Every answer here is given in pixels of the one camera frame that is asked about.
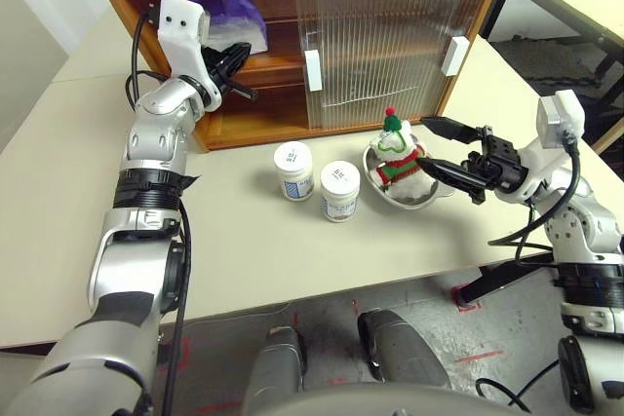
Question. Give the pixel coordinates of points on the white plush toy green hat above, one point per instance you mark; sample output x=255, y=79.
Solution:
x=400, y=162

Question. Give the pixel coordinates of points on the light grey curved body shell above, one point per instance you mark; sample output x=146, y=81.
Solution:
x=380, y=401

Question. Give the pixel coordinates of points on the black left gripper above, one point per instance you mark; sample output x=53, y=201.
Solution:
x=217, y=65

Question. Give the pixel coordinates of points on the black metal table frame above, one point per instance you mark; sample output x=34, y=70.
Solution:
x=551, y=7

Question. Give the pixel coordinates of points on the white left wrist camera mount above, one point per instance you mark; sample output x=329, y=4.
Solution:
x=178, y=36

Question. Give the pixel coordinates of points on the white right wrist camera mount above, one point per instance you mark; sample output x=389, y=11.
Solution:
x=560, y=114

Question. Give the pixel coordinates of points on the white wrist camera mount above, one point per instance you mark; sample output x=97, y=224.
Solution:
x=178, y=36
x=560, y=114

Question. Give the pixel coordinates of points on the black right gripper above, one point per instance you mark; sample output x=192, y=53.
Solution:
x=502, y=165

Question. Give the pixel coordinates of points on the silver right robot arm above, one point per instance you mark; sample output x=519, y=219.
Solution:
x=585, y=221

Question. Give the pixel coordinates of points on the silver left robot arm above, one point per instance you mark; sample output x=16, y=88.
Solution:
x=156, y=109

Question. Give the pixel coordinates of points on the round metal dish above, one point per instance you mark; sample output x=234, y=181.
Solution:
x=414, y=202

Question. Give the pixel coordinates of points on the wooden cabinet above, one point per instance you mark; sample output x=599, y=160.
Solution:
x=244, y=124

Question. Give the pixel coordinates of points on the black table leg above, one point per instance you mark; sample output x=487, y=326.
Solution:
x=502, y=277

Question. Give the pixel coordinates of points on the green heart carabiner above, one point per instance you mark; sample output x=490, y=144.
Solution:
x=385, y=147

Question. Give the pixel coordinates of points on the dark grey rounded shell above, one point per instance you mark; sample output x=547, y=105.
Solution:
x=400, y=348
x=278, y=362

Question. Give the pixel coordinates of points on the white bottle brown label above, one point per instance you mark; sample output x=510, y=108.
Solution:
x=339, y=177

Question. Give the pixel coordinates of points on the white bottle blue label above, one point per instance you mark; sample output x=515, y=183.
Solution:
x=292, y=158

